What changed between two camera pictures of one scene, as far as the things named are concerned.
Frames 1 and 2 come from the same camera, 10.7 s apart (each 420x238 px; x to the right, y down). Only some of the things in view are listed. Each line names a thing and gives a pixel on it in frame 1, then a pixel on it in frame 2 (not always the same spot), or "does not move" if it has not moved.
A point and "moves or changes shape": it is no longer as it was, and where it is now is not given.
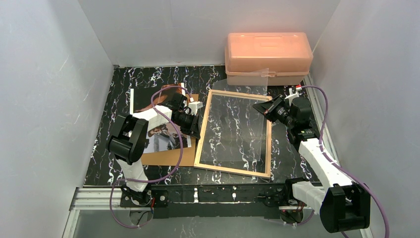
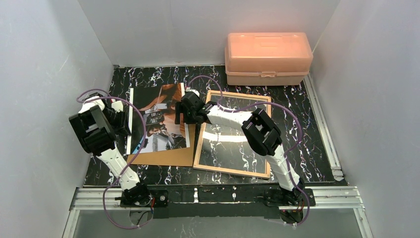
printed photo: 164,137 does not move
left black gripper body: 193,124 to 121,122
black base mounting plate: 224,202 does not move
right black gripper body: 274,110 to 183,113
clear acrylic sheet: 235,128 moves or changes shape
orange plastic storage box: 267,58 does not move
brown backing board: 172,157 does not move
